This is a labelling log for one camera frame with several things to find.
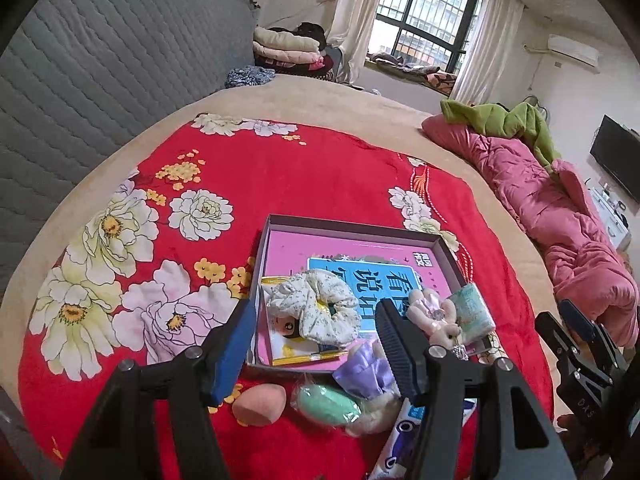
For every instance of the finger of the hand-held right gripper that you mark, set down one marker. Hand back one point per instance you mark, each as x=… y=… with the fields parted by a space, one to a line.
x=555 y=340
x=595 y=335

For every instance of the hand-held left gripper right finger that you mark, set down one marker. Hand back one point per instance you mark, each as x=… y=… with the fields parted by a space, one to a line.
x=400 y=355

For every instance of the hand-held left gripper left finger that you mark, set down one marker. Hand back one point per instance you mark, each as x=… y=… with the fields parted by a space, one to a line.
x=230 y=360

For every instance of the yellow wet wipes pack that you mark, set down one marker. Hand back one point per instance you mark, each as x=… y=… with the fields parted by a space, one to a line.
x=287 y=327

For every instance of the green printed tissue pack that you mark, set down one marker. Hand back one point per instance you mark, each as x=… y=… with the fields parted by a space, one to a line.
x=472 y=312

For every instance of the blue wet wipes pack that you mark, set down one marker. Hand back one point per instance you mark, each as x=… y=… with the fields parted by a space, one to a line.
x=400 y=440

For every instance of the green sponge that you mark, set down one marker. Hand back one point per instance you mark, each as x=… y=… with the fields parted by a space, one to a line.
x=327 y=405

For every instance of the white floral scrunchie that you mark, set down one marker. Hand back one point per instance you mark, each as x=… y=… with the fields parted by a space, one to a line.
x=300 y=292

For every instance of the shallow cardboard box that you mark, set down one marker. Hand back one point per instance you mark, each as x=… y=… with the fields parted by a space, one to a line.
x=350 y=225

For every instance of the person's right hand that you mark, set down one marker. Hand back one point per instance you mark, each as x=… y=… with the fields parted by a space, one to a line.
x=570 y=422

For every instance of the peach makeup sponge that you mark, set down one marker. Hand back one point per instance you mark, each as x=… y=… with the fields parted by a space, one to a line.
x=257 y=407

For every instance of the white tv cabinet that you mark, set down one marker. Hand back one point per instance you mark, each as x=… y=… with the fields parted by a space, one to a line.
x=612 y=217

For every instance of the pink book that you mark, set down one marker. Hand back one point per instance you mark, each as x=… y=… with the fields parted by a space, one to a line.
x=295 y=255

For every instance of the pink quilt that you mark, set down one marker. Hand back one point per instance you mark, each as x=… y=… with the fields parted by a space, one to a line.
x=525 y=180

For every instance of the black television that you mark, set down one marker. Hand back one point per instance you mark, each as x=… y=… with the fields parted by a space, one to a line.
x=615 y=155

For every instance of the red floral blanket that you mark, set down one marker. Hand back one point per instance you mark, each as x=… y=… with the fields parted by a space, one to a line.
x=325 y=170

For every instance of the green blanket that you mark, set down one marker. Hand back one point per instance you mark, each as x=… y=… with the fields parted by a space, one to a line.
x=505 y=120

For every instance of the beige bed sheet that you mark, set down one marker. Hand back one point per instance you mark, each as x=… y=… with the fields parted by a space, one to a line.
x=325 y=95

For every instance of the patterned windowsill blanket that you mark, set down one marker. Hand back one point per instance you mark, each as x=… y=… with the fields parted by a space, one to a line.
x=415 y=72

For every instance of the blue patterned cloth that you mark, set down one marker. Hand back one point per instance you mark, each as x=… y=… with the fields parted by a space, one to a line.
x=250 y=77

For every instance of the white air conditioner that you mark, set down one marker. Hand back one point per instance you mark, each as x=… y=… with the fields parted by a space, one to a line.
x=572 y=51

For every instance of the white curtain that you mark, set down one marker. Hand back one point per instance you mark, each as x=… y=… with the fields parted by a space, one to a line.
x=487 y=45
x=357 y=20

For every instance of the grey quilted headboard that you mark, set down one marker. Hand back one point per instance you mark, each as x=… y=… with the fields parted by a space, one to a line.
x=100 y=85

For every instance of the pink folded blanket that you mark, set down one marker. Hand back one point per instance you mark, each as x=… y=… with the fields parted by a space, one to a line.
x=285 y=55

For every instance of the cream folded blanket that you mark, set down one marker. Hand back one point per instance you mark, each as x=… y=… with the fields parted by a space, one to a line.
x=285 y=37

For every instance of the black garment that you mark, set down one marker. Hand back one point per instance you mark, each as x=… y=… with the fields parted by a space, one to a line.
x=311 y=31

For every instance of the barred window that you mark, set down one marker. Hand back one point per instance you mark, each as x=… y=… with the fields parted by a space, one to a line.
x=425 y=15

